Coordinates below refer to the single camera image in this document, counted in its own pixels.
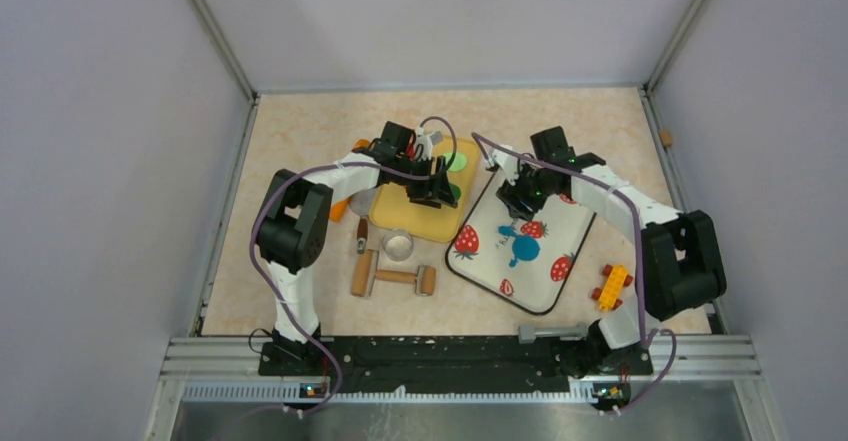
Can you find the brown handled scraper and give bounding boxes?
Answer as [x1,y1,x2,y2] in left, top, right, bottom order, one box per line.
[349,188,378,254]

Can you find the blue dough scraps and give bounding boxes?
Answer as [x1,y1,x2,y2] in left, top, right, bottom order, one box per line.
[498,226,520,238]

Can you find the orange toy rolling pin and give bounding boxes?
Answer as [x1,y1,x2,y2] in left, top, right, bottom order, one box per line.
[329,138,370,223]

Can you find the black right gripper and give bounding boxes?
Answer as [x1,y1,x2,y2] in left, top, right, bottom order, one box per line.
[496,158,556,223]

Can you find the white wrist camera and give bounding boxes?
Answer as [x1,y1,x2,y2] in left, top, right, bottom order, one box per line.
[485,148,520,185]
[413,127,443,161]

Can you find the yellow toy brick car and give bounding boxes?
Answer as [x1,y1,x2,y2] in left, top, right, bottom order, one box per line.
[590,264,634,312]

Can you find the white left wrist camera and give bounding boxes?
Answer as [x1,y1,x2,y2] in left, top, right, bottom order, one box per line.
[413,127,443,161]

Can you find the yellow plastic tray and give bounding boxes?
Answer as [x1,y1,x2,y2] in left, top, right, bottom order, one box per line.
[369,138,480,243]

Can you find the blue play dough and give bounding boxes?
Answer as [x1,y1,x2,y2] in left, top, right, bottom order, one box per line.
[508,235,540,268]

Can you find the grey toy bolt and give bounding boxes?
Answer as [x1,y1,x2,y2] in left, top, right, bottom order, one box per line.
[517,323,588,344]

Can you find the silver tape roll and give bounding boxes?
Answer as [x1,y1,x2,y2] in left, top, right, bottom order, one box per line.
[382,229,414,262]

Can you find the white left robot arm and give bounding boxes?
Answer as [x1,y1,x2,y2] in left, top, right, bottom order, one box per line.
[249,121,459,375]

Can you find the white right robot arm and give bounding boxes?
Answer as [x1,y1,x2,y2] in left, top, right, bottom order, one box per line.
[485,126,727,373]

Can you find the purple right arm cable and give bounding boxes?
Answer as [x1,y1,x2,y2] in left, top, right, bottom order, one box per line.
[471,133,678,416]

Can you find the wooden roller tool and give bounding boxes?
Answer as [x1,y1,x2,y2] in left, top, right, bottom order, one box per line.
[350,249,437,298]

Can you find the dark green dough disc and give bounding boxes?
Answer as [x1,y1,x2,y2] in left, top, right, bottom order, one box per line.
[450,184,462,201]

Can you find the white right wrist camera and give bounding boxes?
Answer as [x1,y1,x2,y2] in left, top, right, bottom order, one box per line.
[485,148,520,185]

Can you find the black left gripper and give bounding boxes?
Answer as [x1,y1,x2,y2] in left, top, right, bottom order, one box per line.
[393,154,457,208]

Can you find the white strawberry enamel tray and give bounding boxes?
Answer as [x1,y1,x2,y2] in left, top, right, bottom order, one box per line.
[445,172,595,315]

